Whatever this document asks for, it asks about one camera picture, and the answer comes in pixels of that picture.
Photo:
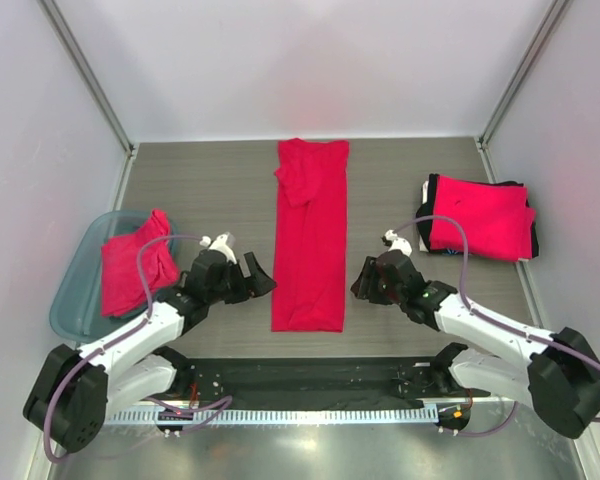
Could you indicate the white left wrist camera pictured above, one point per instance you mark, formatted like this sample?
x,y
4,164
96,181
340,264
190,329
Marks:
x,y
222,243

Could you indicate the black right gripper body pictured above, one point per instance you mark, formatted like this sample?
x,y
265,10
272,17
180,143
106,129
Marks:
x,y
372,281

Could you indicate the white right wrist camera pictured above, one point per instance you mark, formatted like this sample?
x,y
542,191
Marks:
x,y
394,242

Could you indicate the left aluminium frame post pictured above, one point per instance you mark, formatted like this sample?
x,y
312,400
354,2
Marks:
x,y
63,31

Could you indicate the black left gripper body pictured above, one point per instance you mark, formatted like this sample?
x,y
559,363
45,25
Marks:
x,y
243,279

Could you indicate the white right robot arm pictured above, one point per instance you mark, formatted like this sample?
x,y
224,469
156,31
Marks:
x,y
555,374

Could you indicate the folded red t-shirt on stack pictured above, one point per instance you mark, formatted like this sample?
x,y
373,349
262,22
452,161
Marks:
x,y
480,220

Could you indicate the red t-shirt in bin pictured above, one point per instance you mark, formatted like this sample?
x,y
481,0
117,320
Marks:
x,y
121,287

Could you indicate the white slotted cable duct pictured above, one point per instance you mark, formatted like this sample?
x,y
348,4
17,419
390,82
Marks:
x,y
159,416

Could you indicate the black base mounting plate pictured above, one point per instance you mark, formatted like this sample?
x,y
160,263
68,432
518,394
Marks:
x,y
279,382

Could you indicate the aluminium frame post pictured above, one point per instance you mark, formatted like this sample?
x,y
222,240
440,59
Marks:
x,y
539,41
63,31

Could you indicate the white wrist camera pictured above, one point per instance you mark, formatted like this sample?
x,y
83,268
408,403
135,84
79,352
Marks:
x,y
394,242
222,243

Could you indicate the red t-shirt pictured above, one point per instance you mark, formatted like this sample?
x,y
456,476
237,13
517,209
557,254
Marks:
x,y
480,220
311,236
121,287

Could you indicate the teal plastic bin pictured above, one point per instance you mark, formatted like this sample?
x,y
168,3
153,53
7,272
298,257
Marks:
x,y
76,310

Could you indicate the white sheet under stack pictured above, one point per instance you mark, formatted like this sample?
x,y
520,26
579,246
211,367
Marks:
x,y
424,198

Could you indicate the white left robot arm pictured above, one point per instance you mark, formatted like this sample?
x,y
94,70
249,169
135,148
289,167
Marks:
x,y
78,389

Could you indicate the right aluminium frame post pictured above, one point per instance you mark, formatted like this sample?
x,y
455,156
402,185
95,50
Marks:
x,y
539,41

